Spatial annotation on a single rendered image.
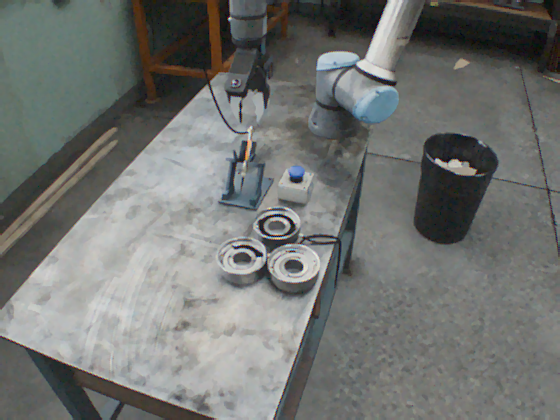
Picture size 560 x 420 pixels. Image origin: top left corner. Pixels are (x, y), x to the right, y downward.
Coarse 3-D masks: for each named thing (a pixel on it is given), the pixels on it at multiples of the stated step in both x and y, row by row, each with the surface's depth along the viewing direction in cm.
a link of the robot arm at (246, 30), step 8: (232, 24) 94; (240, 24) 93; (248, 24) 92; (256, 24) 93; (264, 24) 94; (232, 32) 95; (240, 32) 94; (248, 32) 93; (256, 32) 94; (264, 32) 95
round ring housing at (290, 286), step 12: (276, 252) 99; (288, 252) 100; (300, 252) 100; (312, 252) 99; (288, 264) 99; (300, 264) 99; (276, 276) 93; (288, 276) 95; (300, 276) 95; (312, 276) 93; (288, 288) 94; (300, 288) 94
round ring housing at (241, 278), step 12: (228, 240) 101; (240, 240) 102; (252, 240) 101; (240, 252) 100; (252, 252) 100; (264, 252) 100; (228, 264) 98; (252, 264) 97; (264, 264) 96; (228, 276) 95; (240, 276) 94; (252, 276) 95
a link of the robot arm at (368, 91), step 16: (400, 0) 108; (416, 0) 108; (384, 16) 112; (400, 16) 110; (416, 16) 110; (384, 32) 113; (400, 32) 111; (384, 48) 114; (400, 48) 114; (368, 64) 117; (384, 64) 116; (352, 80) 121; (368, 80) 117; (384, 80) 116; (336, 96) 127; (352, 96) 120; (368, 96) 117; (384, 96) 117; (352, 112) 123; (368, 112) 119; (384, 112) 122
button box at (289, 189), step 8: (288, 176) 117; (304, 176) 117; (312, 176) 117; (280, 184) 115; (288, 184) 115; (296, 184) 115; (304, 184) 115; (312, 184) 119; (280, 192) 116; (288, 192) 115; (296, 192) 114; (304, 192) 114; (288, 200) 117; (296, 200) 116; (304, 200) 115
